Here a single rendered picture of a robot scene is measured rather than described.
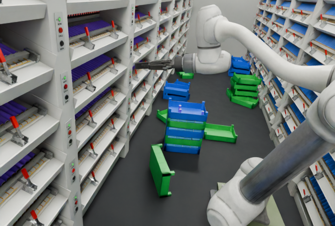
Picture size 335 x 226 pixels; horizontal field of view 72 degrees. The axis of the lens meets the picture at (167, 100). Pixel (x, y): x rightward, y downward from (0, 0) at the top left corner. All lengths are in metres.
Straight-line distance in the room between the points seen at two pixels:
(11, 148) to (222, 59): 0.82
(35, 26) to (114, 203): 1.11
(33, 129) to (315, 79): 0.93
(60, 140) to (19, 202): 0.24
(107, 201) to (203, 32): 1.14
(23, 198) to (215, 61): 0.87
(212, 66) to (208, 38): 0.12
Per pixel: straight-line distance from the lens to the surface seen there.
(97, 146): 1.42
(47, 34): 0.83
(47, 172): 1.02
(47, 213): 1.15
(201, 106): 1.96
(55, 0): 0.85
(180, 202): 1.61
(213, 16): 0.99
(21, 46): 0.90
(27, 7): 0.76
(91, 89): 1.14
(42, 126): 0.90
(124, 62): 1.51
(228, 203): 0.97
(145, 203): 1.58
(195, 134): 1.88
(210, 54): 1.02
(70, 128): 1.01
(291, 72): 0.90
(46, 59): 0.86
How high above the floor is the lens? 1.21
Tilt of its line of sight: 26 degrees down
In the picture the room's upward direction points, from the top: 7 degrees clockwise
